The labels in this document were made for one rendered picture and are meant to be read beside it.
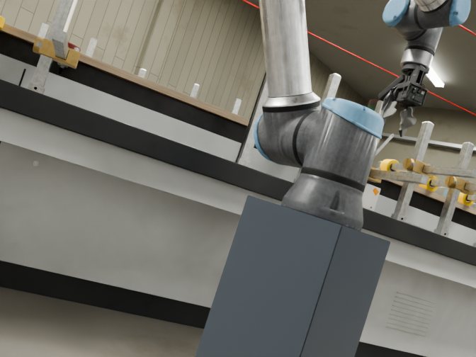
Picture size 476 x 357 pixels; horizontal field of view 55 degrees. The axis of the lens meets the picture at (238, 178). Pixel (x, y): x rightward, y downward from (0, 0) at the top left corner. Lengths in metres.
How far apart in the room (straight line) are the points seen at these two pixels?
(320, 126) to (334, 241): 0.28
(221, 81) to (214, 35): 0.65
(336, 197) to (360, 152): 0.11
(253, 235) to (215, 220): 0.90
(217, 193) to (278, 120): 0.61
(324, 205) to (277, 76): 0.35
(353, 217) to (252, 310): 0.29
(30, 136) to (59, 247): 0.46
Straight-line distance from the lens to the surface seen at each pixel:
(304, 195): 0.99
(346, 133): 1.01
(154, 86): 1.79
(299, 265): 0.93
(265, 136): 1.18
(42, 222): 1.82
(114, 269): 1.86
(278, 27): 1.13
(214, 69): 6.63
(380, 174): 1.88
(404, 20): 1.47
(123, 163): 1.60
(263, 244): 0.98
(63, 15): 1.62
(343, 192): 1.00
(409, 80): 1.53
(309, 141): 1.05
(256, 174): 1.67
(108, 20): 5.64
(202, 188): 1.65
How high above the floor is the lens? 0.60
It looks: 2 degrees up
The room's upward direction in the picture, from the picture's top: 18 degrees clockwise
